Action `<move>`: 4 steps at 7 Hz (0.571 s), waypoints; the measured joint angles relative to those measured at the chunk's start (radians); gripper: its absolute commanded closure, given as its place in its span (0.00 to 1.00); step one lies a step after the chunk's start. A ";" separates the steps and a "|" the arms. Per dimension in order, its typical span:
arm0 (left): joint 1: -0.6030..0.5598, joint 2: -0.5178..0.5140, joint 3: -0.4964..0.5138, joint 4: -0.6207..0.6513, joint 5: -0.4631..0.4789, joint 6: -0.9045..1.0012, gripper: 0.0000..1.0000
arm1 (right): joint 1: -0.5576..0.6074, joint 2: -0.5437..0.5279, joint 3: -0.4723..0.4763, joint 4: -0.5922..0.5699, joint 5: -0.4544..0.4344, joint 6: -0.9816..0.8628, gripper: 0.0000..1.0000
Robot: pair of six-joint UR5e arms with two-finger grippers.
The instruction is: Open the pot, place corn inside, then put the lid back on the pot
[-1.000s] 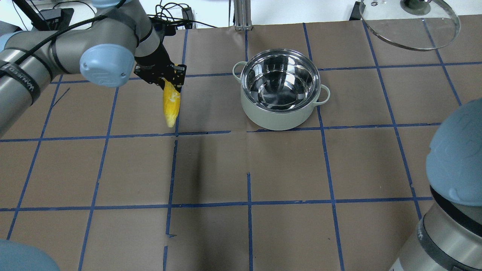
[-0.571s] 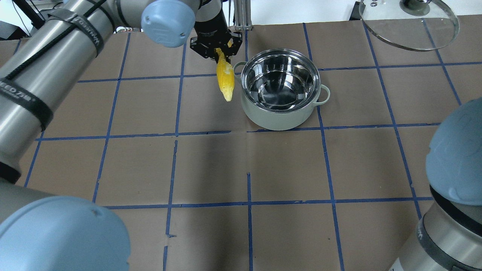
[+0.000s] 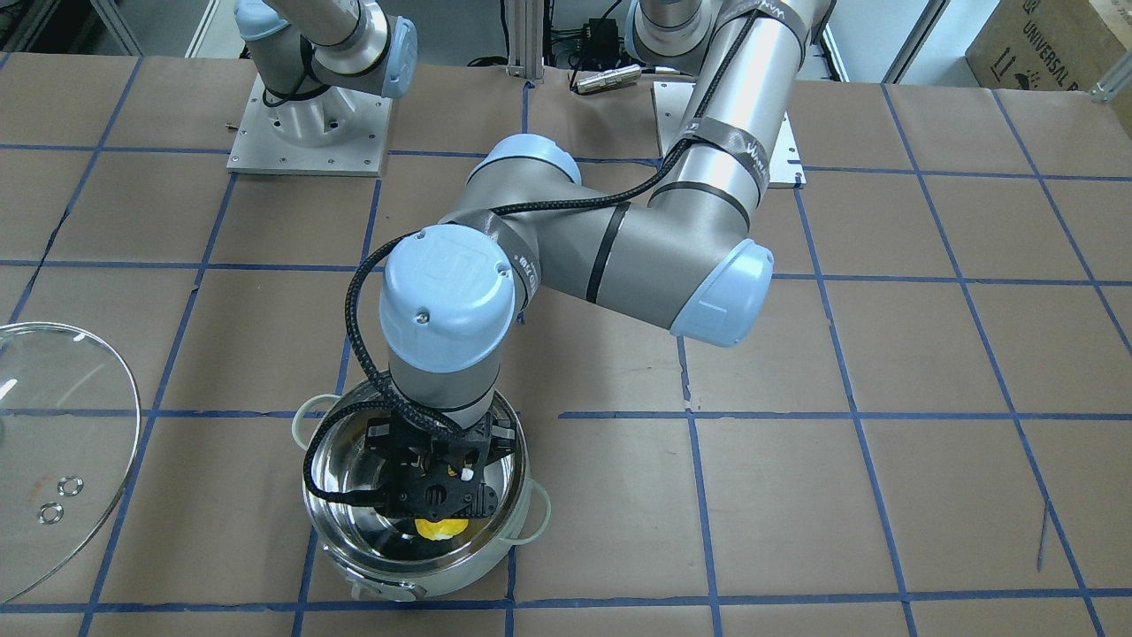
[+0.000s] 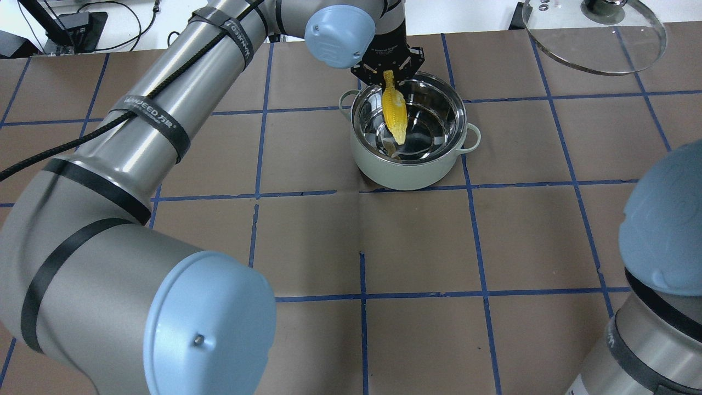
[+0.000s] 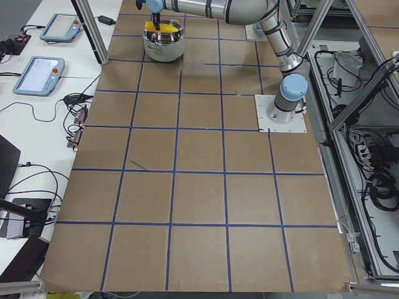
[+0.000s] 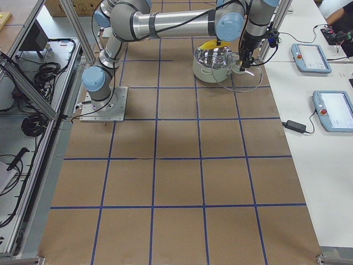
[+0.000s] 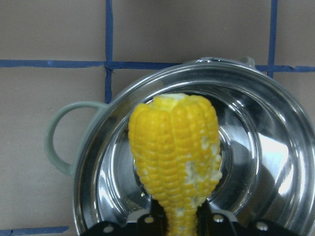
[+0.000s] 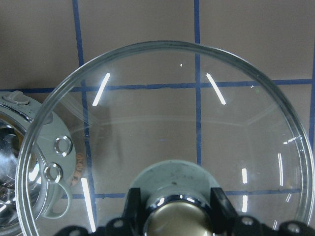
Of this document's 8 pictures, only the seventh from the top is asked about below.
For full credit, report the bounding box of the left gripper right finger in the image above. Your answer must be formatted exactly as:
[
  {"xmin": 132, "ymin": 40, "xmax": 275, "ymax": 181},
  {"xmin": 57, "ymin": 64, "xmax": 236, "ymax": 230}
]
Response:
[{"xmin": 197, "ymin": 201, "xmax": 293, "ymax": 236}]

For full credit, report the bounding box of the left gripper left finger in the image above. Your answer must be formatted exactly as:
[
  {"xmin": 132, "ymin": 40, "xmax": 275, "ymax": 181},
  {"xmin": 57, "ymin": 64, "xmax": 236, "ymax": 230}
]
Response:
[{"xmin": 82, "ymin": 200, "xmax": 167, "ymax": 236}]

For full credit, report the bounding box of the yellow corn cob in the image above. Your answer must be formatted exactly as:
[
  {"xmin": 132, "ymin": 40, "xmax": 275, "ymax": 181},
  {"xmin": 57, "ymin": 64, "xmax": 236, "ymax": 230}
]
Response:
[{"xmin": 128, "ymin": 93, "xmax": 222, "ymax": 236}]

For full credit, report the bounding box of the pale green cooking pot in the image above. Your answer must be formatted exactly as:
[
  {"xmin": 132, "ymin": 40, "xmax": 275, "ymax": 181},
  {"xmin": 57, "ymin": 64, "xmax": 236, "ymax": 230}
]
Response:
[{"xmin": 45, "ymin": 58, "xmax": 315, "ymax": 236}]

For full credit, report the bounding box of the brown paper table mat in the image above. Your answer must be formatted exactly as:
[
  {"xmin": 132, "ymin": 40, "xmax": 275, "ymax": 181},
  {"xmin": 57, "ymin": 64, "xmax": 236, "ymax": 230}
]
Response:
[{"xmin": 0, "ymin": 0, "xmax": 315, "ymax": 236}]

